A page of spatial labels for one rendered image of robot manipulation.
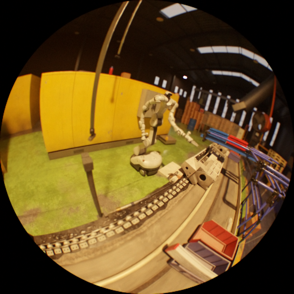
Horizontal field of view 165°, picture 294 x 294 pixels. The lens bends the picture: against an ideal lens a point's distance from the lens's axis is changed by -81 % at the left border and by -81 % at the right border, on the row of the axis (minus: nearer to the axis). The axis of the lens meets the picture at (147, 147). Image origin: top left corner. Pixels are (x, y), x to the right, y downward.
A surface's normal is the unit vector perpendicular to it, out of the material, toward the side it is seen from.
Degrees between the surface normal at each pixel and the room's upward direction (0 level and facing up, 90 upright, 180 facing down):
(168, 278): 0
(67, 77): 90
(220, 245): 0
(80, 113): 90
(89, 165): 90
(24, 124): 90
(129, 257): 0
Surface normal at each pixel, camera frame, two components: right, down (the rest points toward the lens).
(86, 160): 0.21, -0.87
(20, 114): 0.65, 0.47
